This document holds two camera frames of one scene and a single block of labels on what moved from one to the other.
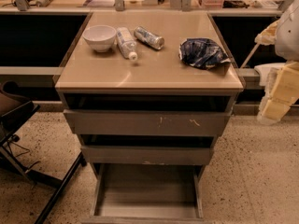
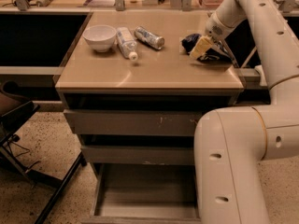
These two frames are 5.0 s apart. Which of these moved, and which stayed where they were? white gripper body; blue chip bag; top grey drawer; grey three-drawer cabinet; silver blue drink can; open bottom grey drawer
Moved: blue chip bag; white gripper body
Stayed: grey three-drawer cabinet; top grey drawer; silver blue drink can; open bottom grey drawer
